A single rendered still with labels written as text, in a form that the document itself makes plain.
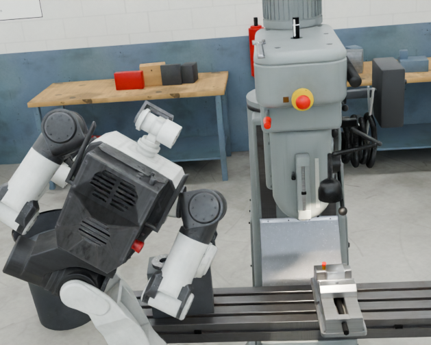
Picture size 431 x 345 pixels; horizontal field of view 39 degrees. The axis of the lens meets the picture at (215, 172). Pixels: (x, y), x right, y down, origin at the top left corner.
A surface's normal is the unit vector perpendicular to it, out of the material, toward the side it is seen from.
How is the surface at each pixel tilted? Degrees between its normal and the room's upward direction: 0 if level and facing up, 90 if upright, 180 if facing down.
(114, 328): 114
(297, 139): 90
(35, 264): 90
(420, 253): 0
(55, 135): 72
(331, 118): 90
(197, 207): 66
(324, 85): 90
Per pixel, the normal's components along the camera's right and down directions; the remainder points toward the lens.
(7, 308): -0.08, -0.92
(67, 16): -0.07, 0.38
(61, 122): 0.08, 0.06
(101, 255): -0.26, 0.46
